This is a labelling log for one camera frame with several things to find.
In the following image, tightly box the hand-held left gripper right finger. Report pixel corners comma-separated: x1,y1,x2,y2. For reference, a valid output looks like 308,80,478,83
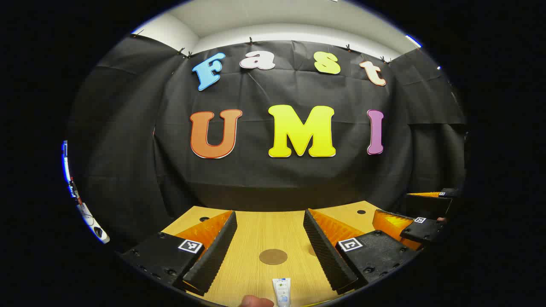
303,209,421,295

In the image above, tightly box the white side table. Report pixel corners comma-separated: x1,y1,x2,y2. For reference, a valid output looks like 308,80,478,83
77,203,110,244

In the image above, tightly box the wooden desktop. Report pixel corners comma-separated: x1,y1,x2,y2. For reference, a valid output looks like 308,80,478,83
161,200,423,307

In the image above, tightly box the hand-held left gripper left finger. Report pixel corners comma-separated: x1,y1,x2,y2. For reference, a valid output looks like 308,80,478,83
121,210,238,297

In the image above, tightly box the round brown coaster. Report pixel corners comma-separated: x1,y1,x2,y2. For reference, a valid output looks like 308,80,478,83
259,249,288,266

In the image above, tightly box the white toothpaste tube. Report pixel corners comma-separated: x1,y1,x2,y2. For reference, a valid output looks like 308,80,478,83
272,278,292,307

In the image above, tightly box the black backdrop cloth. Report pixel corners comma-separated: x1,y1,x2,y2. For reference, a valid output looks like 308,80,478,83
68,34,468,252

